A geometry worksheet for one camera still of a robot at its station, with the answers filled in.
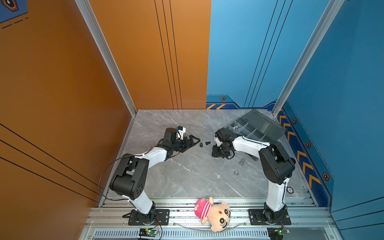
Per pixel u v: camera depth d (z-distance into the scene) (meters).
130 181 0.46
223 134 0.79
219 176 0.87
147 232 0.71
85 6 0.69
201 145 0.99
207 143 1.01
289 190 0.82
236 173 0.88
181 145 0.80
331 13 0.71
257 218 0.72
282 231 0.70
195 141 0.84
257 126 1.14
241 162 0.91
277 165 0.51
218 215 0.67
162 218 0.73
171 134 0.72
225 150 0.81
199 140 0.85
